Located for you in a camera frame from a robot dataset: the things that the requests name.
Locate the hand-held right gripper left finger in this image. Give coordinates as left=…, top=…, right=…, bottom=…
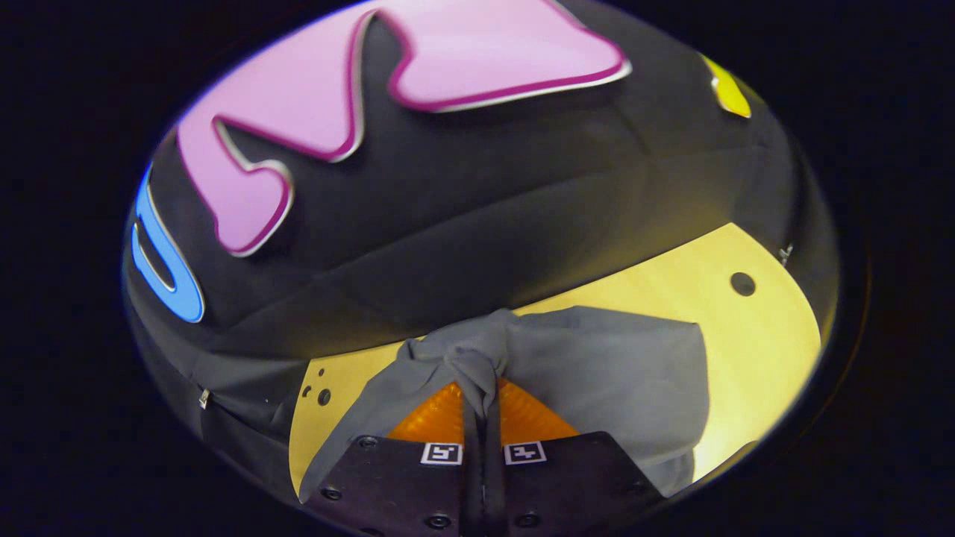
left=302, top=380, right=486, bottom=537

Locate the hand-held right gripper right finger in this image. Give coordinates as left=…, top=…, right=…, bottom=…
left=485, top=377, right=665, bottom=537

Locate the grey button shirt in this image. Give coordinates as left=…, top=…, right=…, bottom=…
left=298, top=307, right=710, bottom=502

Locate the black backdrop cloth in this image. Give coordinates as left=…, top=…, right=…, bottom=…
left=123, top=0, right=840, bottom=508

